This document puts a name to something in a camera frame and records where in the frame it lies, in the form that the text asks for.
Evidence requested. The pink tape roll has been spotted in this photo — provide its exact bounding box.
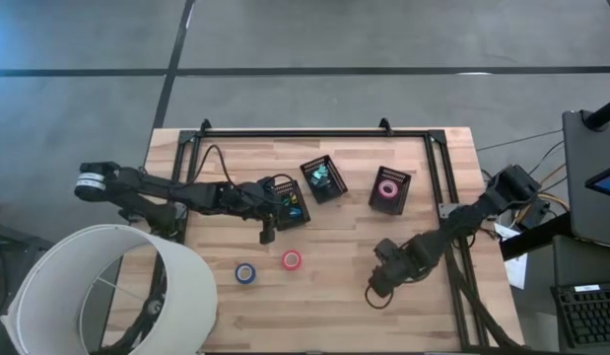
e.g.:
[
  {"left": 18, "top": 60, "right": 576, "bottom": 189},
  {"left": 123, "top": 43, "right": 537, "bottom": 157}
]
[{"left": 376, "top": 178, "right": 399, "bottom": 200}]

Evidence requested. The black slotted plastic basket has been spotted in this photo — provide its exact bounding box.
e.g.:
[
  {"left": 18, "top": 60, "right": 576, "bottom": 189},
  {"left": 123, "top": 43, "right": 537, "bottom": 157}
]
[
  {"left": 273, "top": 179, "right": 311, "bottom": 232},
  {"left": 368, "top": 166, "right": 413, "bottom": 216},
  {"left": 299, "top": 154, "right": 349, "bottom": 205}
]

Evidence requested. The black keyboard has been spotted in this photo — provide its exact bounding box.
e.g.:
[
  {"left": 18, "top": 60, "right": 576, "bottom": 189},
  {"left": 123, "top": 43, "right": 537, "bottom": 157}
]
[{"left": 552, "top": 282, "right": 610, "bottom": 350}]

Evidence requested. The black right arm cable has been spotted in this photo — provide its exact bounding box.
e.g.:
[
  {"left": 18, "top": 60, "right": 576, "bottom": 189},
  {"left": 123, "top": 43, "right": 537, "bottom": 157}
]
[{"left": 364, "top": 284, "right": 395, "bottom": 311}]

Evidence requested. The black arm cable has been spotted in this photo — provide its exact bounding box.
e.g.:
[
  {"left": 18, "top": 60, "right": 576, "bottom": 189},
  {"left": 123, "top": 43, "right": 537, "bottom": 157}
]
[
  {"left": 364, "top": 284, "right": 395, "bottom": 311},
  {"left": 188, "top": 144, "right": 239, "bottom": 191}
]

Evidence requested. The black aluminium table frame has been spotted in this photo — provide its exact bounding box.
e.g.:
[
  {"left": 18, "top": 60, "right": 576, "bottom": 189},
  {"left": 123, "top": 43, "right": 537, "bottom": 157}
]
[{"left": 169, "top": 128, "right": 489, "bottom": 352}]

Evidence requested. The black pole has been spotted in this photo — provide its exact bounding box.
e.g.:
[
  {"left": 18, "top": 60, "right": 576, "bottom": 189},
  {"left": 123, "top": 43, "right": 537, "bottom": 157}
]
[{"left": 581, "top": 96, "right": 610, "bottom": 132}]

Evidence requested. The red tape roll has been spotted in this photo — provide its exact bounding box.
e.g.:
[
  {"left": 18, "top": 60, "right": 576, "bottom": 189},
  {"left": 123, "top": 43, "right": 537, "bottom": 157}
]
[{"left": 281, "top": 248, "right": 304, "bottom": 272}]

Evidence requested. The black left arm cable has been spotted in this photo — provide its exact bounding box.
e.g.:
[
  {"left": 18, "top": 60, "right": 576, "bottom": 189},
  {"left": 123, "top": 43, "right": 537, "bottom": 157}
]
[{"left": 188, "top": 144, "right": 239, "bottom": 191}]

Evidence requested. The white lamp shade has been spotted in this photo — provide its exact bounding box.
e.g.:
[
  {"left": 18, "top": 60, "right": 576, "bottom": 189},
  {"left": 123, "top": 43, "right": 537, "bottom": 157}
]
[{"left": 0, "top": 224, "right": 220, "bottom": 355}]

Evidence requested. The black metal bar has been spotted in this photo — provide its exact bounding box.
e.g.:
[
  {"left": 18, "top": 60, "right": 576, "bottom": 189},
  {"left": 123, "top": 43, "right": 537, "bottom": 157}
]
[{"left": 499, "top": 210, "right": 573, "bottom": 262}]

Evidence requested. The blue tape roll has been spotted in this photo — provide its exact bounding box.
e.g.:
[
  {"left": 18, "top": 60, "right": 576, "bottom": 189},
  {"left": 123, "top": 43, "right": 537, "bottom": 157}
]
[{"left": 235, "top": 262, "right": 257, "bottom": 285}]

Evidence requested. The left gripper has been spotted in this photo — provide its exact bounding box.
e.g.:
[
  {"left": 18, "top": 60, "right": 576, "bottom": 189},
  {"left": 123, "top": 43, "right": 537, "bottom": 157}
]
[{"left": 252, "top": 175, "right": 288, "bottom": 247}]

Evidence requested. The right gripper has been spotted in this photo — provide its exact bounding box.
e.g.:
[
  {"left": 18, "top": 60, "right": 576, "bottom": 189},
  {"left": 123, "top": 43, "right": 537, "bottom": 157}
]
[{"left": 367, "top": 238, "right": 414, "bottom": 300}]

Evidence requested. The dark grey computer tower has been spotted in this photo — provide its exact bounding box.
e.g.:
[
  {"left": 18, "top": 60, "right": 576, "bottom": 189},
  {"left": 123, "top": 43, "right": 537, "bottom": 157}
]
[{"left": 562, "top": 108, "right": 610, "bottom": 249}]

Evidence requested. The thin black floor cable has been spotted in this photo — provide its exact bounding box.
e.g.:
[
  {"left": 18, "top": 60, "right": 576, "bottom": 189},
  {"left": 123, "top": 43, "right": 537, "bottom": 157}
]
[{"left": 475, "top": 128, "right": 566, "bottom": 153}]

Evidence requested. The white paper sheet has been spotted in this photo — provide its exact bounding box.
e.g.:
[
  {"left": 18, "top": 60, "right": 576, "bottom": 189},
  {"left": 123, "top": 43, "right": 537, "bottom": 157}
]
[{"left": 492, "top": 221, "right": 530, "bottom": 291}]

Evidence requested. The black lamp stand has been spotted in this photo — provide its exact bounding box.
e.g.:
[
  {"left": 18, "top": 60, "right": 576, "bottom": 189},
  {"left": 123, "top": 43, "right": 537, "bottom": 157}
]
[{"left": 90, "top": 250, "right": 170, "bottom": 355}]

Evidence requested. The blue screen tablet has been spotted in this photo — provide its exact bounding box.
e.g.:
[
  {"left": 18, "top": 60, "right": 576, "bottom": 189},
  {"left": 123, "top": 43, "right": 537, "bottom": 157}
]
[{"left": 583, "top": 164, "right": 610, "bottom": 199}]

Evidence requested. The black cable bundle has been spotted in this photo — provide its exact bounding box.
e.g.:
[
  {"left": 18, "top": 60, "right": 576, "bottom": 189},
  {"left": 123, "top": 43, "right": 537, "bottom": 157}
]
[{"left": 446, "top": 255, "right": 530, "bottom": 354}]

